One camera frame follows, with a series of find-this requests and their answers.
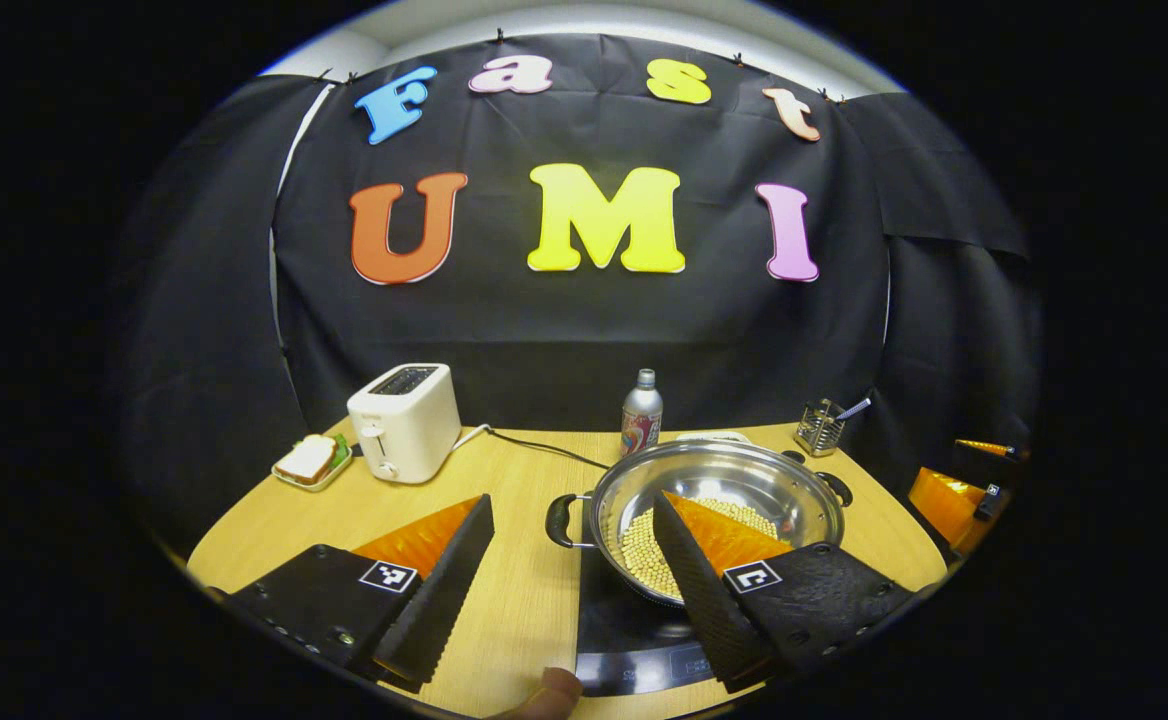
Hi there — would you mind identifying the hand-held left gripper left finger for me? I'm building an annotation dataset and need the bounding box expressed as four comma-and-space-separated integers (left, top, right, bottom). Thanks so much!
224, 492, 497, 694

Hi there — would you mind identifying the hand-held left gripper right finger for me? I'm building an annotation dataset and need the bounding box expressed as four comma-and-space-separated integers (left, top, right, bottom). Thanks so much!
651, 489, 916, 695

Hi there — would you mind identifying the stainless steel pot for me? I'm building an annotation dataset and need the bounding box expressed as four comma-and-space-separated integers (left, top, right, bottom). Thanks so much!
544, 440, 855, 608

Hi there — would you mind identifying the black induction cooktop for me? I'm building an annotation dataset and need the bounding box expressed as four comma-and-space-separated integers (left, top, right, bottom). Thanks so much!
574, 520, 775, 698

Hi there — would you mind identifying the white toaster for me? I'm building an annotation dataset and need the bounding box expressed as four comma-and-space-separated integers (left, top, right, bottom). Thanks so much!
347, 363, 463, 485

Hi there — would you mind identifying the pile of soybeans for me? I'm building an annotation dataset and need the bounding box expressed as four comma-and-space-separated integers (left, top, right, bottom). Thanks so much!
619, 497, 780, 601

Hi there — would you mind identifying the sandwich with lettuce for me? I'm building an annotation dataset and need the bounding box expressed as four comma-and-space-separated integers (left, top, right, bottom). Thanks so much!
274, 434, 350, 486

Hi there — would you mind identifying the colourful aluminium drink bottle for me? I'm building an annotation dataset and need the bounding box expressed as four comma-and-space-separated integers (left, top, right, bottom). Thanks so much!
620, 369, 664, 458

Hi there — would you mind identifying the black backdrop cloth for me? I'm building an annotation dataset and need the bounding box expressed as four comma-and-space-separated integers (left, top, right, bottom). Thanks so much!
109, 33, 1045, 561

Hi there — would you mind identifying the wire mesh utensil holder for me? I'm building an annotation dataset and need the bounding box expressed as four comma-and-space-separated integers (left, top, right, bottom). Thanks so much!
794, 398, 847, 458

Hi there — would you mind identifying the toaster power cable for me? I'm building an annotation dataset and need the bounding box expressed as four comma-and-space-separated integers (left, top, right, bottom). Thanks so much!
454, 425, 610, 471

